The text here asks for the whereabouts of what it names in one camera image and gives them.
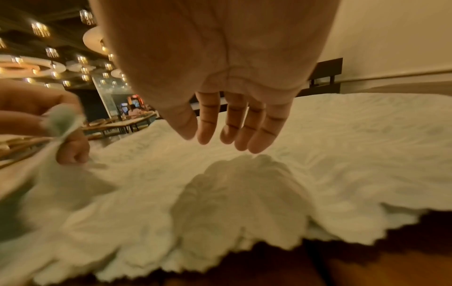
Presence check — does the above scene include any black slatted bench backrest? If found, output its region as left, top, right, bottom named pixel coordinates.
left=188, top=57, right=344, bottom=113

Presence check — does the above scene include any rattan chair with black legs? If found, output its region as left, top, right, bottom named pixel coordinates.
left=0, top=135, right=54, bottom=168

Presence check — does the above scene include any person's right hand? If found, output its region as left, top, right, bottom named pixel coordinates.
left=88, top=0, right=341, bottom=154

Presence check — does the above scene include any light wooden dining table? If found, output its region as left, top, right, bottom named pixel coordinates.
left=82, top=111, right=158, bottom=138

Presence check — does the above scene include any cluster of ceiling pendant lamps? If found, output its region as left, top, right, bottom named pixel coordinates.
left=0, top=9, right=128, bottom=89

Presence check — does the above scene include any person's left hand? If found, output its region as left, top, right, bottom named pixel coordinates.
left=0, top=79, right=91, bottom=166

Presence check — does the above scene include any pale leaf-print tablecloth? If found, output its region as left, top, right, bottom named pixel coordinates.
left=0, top=92, right=452, bottom=286

